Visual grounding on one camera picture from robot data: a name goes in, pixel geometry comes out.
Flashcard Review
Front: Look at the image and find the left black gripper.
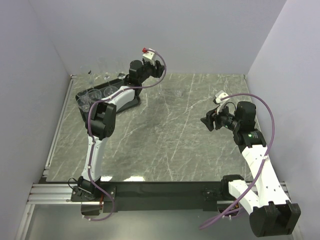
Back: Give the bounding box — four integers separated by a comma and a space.
139, 60, 167, 85

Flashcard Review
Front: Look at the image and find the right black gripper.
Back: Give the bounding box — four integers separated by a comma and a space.
200, 102, 241, 132

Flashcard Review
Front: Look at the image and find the clear faceted small glass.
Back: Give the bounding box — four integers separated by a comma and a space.
103, 86, 118, 98

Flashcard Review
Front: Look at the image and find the tiny clear shot glass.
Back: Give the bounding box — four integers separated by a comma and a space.
175, 89, 183, 97

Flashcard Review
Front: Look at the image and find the clear stemmed wine glass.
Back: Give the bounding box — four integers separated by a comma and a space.
80, 65, 95, 89

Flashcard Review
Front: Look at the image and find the clear ribbed tumbler glass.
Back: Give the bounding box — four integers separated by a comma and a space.
87, 88, 102, 102

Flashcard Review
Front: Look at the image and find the small clear tumbler glass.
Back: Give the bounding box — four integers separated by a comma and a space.
75, 89, 88, 100

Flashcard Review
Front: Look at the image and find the small clear shot glass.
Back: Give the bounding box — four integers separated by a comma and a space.
76, 97, 91, 113

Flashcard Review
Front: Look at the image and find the round clear stemless glass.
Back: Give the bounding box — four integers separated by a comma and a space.
115, 57, 127, 80

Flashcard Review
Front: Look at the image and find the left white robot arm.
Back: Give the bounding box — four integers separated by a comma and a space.
77, 59, 167, 201

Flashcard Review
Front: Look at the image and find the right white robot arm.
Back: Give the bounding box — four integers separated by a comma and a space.
201, 101, 301, 237

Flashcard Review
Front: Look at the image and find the black plastic tray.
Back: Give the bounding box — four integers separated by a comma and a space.
80, 79, 141, 123

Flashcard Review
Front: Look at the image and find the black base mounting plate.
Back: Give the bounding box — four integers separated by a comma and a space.
70, 181, 235, 216

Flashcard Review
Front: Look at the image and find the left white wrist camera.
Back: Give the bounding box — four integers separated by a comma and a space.
142, 48, 157, 65

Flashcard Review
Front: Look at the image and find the aluminium frame rail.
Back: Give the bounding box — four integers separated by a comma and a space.
27, 182, 76, 205

